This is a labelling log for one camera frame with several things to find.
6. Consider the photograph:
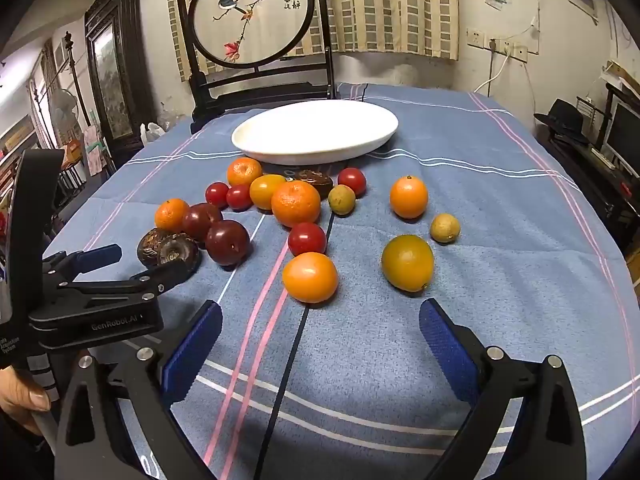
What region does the small yellow-green round fruit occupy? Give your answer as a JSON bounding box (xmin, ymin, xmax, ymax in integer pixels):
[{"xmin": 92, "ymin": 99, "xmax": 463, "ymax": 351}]
[
  {"xmin": 430, "ymin": 213, "xmax": 461, "ymax": 244},
  {"xmin": 328, "ymin": 184, "xmax": 357, "ymax": 217}
]

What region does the yellow-orange tomato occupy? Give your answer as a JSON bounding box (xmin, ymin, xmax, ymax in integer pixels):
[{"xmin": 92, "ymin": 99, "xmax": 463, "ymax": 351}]
[{"xmin": 249, "ymin": 173, "xmax": 288, "ymax": 211}]

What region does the white oval plate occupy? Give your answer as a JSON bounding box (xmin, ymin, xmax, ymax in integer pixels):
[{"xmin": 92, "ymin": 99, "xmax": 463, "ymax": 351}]
[{"xmin": 231, "ymin": 100, "xmax": 400, "ymax": 166}]

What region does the green-orange citrus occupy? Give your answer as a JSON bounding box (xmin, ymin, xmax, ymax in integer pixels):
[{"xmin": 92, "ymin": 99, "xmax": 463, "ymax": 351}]
[{"xmin": 381, "ymin": 234, "xmax": 435, "ymax": 293}]

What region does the white standing fan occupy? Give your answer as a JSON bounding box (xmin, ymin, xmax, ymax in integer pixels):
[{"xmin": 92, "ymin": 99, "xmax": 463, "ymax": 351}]
[{"xmin": 47, "ymin": 87, "xmax": 81, "ymax": 146}]

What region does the red cherry tomato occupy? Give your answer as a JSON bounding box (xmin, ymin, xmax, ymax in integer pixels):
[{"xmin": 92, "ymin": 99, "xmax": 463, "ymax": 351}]
[
  {"xmin": 205, "ymin": 182, "xmax": 230, "ymax": 209},
  {"xmin": 287, "ymin": 222, "xmax": 328, "ymax": 257},
  {"xmin": 337, "ymin": 167, "xmax": 367, "ymax": 197},
  {"xmin": 226, "ymin": 184, "xmax": 254, "ymax": 211}
]

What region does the black hat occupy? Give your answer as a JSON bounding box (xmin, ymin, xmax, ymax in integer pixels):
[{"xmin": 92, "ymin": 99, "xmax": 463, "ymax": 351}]
[{"xmin": 533, "ymin": 98, "xmax": 588, "ymax": 147}]

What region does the person's left hand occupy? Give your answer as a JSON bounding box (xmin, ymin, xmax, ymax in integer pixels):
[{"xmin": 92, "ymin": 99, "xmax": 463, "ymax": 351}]
[{"xmin": 0, "ymin": 367, "xmax": 51, "ymax": 433}]

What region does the large bumpy orange mandarin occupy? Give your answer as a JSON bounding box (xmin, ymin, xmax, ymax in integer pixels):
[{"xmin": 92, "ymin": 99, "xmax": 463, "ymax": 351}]
[{"xmin": 271, "ymin": 179, "xmax": 322, "ymax": 229}]

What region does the white power cable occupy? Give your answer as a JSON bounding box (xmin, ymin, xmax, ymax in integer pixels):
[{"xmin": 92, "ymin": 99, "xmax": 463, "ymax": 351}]
[{"xmin": 472, "ymin": 50, "xmax": 508, "ymax": 97}]

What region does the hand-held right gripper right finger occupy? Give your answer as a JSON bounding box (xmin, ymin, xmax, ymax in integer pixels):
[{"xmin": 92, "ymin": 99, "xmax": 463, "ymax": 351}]
[{"xmin": 419, "ymin": 297, "xmax": 587, "ymax": 480}]

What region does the smooth orange with green stem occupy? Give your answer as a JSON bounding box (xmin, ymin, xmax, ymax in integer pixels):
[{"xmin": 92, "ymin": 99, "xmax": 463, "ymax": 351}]
[{"xmin": 389, "ymin": 175, "xmax": 430, "ymax": 220}]

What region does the small orange mandarin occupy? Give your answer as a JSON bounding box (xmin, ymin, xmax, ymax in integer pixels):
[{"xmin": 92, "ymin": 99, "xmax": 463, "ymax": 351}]
[{"xmin": 154, "ymin": 198, "xmax": 191, "ymax": 234}]

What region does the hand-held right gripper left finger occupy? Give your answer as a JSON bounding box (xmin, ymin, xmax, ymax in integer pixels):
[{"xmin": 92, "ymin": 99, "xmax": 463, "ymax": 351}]
[{"xmin": 54, "ymin": 300, "xmax": 223, "ymax": 480}]

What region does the white plastic bag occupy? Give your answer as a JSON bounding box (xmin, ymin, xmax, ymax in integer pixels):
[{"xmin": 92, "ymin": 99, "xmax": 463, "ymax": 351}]
[{"xmin": 140, "ymin": 121, "xmax": 168, "ymax": 146}]

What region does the dark red plum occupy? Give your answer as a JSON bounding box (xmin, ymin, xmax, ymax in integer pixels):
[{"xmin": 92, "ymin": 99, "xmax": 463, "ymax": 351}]
[
  {"xmin": 181, "ymin": 202, "xmax": 224, "ymax": 242},
  {"xmin": 205, "ymin": 219, "xmax": 251, "ymax": 267}
]

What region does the smooth orange tomato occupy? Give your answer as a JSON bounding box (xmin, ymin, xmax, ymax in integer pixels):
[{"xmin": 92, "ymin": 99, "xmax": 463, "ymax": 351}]
[{"xmin": 282, "ymin": 251, "xmax": 339, "ymax": 304}]

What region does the checked beige curtain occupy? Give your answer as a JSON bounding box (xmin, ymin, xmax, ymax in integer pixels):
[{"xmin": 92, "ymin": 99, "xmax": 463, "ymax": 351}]
[{"xmin": 165, "ymin": 0, "xmax": 460, "ymax": 81}]

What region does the dark wooden framed picture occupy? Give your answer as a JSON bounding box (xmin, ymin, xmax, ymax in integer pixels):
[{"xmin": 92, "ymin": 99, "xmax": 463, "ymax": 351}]
[{"xmin": 84, "ymin": 0, "xmax": 156, "ymax": 161}]

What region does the blue striped tablecloth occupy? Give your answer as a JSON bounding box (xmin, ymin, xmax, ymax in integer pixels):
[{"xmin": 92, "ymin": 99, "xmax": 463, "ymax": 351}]
[{"xmin": 42, "ymin": 81, "xmax": 640, "ymax": 480}]

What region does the computer monitor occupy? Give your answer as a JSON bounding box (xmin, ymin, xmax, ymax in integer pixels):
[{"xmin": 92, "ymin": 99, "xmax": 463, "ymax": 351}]
[{"xmin": 600, "ymin": 95, "xmax": 640, "ymax": 176}]

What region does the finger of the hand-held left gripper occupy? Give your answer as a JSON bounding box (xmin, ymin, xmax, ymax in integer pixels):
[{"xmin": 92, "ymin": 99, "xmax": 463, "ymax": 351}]
[
  {"xmin": 57, "ymin": 259, "xmax": 201, "ymax": 309},
  {"xmin": 42, "ymin": 244, "xmax": 123, "ymax": 281}
]

